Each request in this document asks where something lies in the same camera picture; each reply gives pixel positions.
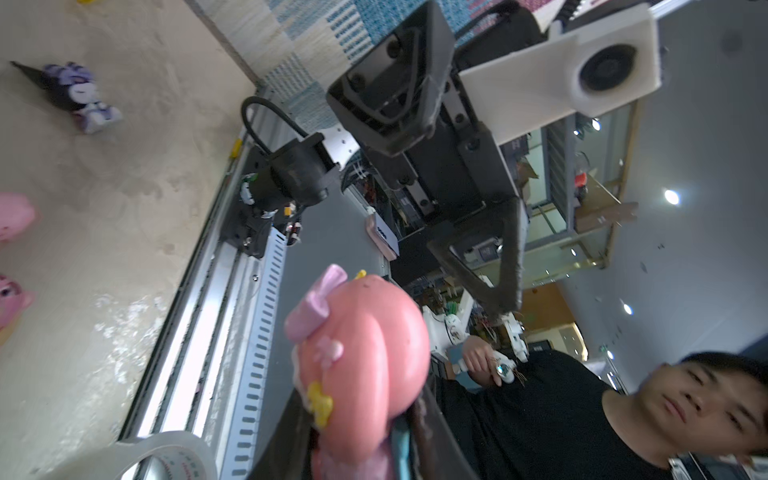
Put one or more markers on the pink round figure toy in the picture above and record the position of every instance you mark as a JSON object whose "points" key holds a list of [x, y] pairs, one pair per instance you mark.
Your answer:
{"points": [[361, 356]]}

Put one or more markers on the black white kuromi figure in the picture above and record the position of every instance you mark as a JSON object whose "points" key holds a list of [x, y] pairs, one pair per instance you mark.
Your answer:
{"points": [[71, 88]]}

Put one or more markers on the pink pig toy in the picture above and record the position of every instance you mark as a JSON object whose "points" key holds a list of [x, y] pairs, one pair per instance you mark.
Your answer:
{"points": [[17, 215]]}

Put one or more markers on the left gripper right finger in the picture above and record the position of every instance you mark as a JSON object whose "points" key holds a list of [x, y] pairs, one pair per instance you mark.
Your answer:
{"points": [[435, 453]]}

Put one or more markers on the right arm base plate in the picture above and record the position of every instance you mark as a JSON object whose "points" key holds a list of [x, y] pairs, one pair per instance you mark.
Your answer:
{"points": [[267, 185]]}

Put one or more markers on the person's hand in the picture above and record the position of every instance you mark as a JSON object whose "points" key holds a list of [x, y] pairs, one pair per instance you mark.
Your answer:
{"points": [[481, 362]]}

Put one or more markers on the clear tape roll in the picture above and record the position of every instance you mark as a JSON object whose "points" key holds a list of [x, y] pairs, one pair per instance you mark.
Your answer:
{"points": [[181, 455]]}

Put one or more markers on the person in black shirt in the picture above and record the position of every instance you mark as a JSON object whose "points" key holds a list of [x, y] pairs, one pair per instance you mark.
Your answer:
{"points": [[558, 420]]}

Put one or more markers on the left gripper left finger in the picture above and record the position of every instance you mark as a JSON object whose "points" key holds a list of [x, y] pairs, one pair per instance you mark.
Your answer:
{"points": [[287, 455]]}

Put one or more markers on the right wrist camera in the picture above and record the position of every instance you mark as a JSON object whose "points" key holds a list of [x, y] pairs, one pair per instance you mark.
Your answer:
{"points": [[591, 70]]}

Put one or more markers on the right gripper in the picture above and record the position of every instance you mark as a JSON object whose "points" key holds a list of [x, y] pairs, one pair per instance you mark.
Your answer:
{"points": [[389, 101]]}

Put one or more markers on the pink bear donut toy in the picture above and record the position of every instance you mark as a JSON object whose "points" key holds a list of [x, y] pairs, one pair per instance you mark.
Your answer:
{"points": [[14, 301]]}

